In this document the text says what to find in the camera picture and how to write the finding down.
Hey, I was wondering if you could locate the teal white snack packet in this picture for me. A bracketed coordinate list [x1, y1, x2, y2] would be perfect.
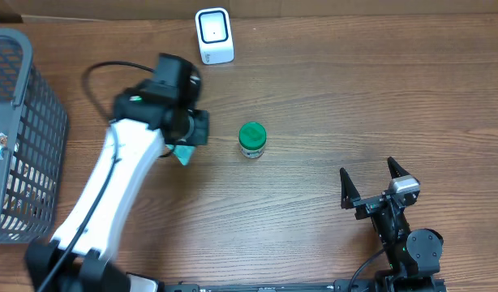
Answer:
[165, 144, 195, 166]

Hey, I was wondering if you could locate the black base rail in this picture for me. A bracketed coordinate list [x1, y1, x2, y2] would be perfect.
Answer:
[127, 278, 448, 292]

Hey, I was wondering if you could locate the grey plastic mesh basket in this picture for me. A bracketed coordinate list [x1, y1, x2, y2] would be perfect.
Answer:
[0, 28, 69, 244]

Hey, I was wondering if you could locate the white barcode scanner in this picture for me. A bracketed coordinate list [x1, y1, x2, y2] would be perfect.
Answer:
[195, 7, 234, 65]

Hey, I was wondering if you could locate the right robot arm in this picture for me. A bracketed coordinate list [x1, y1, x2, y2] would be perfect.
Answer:
[334, 157, 446, 292]

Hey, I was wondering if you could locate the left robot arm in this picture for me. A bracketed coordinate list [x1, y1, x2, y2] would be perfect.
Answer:
[25, 53, 209, 291]

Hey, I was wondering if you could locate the green lid jar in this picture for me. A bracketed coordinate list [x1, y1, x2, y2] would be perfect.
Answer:
[238, 122, 267, 159]

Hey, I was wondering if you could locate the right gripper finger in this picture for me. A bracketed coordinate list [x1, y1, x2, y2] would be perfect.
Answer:
[340, 168, 361, 209]
[387, 157, 410, 179]

